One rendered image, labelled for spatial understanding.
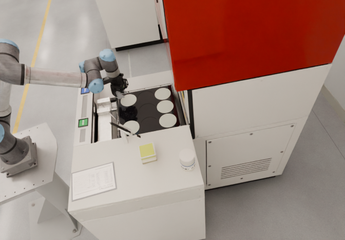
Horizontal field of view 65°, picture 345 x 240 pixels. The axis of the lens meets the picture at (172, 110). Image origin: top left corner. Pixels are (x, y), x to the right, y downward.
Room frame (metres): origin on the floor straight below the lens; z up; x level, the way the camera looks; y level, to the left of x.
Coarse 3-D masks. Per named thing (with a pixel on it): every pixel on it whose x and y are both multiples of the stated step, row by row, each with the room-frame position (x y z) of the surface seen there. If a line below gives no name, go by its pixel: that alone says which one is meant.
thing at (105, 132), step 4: (108, 104) 1.17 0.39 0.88; (100, 116) 1.09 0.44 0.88; (104, 116) 1.08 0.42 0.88; (108, 116) 1.08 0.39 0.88; (100, 120) 1.05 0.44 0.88; (104, 120) 1.05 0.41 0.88; (108, 120) 1.04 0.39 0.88; (100, 124) 1.02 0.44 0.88; (104, 124) 1.02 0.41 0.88; (108, 124) 1.01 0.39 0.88; (100, 128) 0.99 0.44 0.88; (104, 128) 0.99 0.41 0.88; (108, 128) 0.98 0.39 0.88; (100, 132) 0.97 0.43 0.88; (104, 132) 0.96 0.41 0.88; (108, 132) 0.96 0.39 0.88; (112, 132) 0.97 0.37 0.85; (100, 136) 0.94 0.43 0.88; (104, 136) 0.93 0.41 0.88; (108, 136) 0.93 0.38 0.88; (112, 136) 0.94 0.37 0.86; (100, 140) 0.91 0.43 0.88
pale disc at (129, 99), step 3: (126, 96) 1.20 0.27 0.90; (129, 96) 1.20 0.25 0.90; (132, 96) 1.19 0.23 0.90; (135, 96) 1.19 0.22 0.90; (123, 99) 1.18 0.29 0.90; (126, 99) 1.18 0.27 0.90; (129, 99) 1.17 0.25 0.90; (132, 99) 1.17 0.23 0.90; (135, 99) 1.16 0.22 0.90; (123, 102) 1.15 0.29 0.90; (126, 102) 1.15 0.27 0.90; (129, 102) 1.14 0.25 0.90; (132, 102) 1.14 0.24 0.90; (126, 105) 1.12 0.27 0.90; (129, 105) 1.12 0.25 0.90
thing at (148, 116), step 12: (144, 96) 1.18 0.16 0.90; (120, 108) 1.11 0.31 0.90; (132, 108) 1.09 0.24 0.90; (144, 108) 1.08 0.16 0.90; (156, 108) 1.06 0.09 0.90; (120, 120) 1.01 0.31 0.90; (132, 120) 1.00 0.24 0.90; (144, 120) 0.99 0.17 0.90; (156, 120) 0.97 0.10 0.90; (120, 132) 0.93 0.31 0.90; (144, 132) 0.90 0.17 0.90
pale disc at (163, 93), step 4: (160, 88) 1.22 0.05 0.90; (164, 88) 1.22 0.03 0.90; (156, 92) 1.20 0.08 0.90; (160, 92) 1.19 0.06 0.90; (164, 92) 1.19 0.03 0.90; (168, 92) 1.18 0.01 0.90; (156, 96) 1.16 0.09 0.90; (160, 96) 1.16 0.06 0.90; (164, 96) 1.15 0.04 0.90; (168, 96) 1.15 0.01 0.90
